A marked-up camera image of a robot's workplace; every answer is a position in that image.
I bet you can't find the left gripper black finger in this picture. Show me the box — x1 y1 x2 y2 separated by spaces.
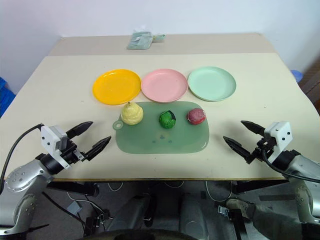
65 120 95 139
84 135 113 162

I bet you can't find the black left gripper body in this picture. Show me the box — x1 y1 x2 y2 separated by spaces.
59 139 89 166

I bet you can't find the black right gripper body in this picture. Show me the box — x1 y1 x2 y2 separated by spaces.
249 136 277 164

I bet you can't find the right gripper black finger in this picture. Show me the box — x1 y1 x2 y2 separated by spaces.
240 120 266 138
222 135 254 165

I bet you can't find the red round fruit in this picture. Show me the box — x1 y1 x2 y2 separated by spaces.
186 107 207 126

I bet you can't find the yellow plate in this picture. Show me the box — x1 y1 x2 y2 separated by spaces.
92 68 142 106

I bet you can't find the light green plate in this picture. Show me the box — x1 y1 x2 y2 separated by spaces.
187 65 237 103

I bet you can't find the green vegetable toy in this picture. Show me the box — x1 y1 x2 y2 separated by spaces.
158 109 177 130

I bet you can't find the pink plate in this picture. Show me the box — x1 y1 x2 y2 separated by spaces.
140 68 189 104

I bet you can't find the yellow pear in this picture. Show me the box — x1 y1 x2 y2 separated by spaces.
120 101 145 126

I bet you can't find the small grey floor box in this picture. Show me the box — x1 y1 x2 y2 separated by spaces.
66 201 83 215

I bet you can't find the green translucent cutting mat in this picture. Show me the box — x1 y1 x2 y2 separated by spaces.
112 100 211 155

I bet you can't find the grey robot leg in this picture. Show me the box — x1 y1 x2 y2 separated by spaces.
106 193 154 233
178 191 227 240

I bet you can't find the blue plastic crate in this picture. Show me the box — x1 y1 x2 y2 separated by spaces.
0 76 17 119

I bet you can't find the green plastic packet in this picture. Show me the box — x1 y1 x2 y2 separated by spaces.
125 30 154 51

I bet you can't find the small crumpled green wrapper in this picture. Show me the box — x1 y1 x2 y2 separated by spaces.
151 33 167 43

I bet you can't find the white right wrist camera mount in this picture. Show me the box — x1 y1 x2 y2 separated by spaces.
263 120 293 164

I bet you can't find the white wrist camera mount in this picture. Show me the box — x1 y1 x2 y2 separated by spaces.
40 124 73 171
263 120 293 164

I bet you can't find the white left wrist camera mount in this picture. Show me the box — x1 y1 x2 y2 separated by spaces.
40 124 73 171

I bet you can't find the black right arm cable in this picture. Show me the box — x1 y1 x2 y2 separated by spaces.
260 146 320 183

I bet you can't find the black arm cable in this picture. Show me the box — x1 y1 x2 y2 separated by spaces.
0 122 43 194
260 146 320 183

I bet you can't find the black table frame bar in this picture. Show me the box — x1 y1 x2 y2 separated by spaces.
230 179 289 195
46 180 101 199

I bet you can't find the white thin cable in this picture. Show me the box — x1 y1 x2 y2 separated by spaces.
204 180 233 202

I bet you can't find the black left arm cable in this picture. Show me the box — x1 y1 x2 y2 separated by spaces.
0 122 43 194

